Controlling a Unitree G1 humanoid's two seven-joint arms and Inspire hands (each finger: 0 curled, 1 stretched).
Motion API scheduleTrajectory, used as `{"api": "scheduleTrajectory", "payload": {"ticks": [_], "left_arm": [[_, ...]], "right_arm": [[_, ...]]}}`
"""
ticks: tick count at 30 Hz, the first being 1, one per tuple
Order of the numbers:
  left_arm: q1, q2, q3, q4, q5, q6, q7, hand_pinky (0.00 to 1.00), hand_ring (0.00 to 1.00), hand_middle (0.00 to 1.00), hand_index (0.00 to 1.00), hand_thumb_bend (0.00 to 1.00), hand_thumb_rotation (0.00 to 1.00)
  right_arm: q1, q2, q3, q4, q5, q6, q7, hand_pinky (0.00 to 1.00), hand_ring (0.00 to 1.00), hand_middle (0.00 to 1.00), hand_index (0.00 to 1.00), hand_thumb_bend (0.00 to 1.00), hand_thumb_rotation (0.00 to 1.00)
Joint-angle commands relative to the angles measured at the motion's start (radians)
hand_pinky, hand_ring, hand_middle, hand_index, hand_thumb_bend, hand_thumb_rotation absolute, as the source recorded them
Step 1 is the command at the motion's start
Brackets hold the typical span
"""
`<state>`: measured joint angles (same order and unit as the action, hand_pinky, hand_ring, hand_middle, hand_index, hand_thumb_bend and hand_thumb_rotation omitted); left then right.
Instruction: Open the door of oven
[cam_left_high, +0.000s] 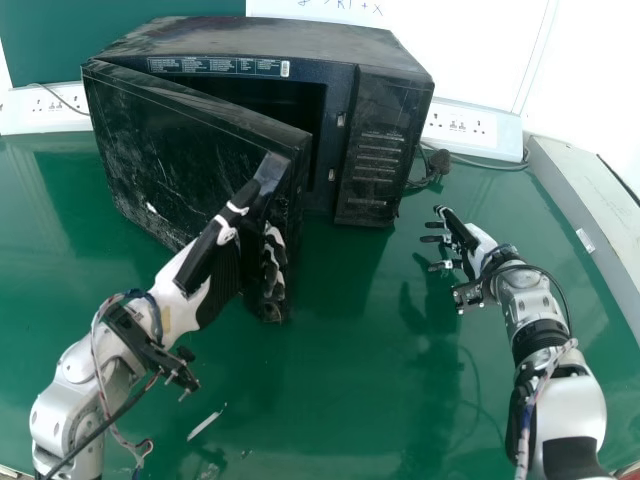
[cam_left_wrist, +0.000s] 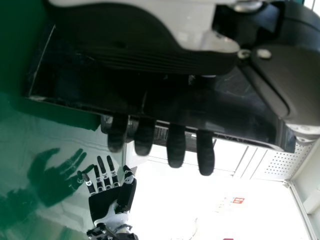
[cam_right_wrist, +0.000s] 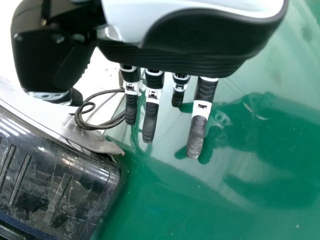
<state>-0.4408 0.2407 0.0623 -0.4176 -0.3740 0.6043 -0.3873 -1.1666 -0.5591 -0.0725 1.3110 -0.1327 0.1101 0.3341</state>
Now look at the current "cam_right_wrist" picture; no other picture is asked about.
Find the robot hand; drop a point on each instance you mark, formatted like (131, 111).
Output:
(190, 37)

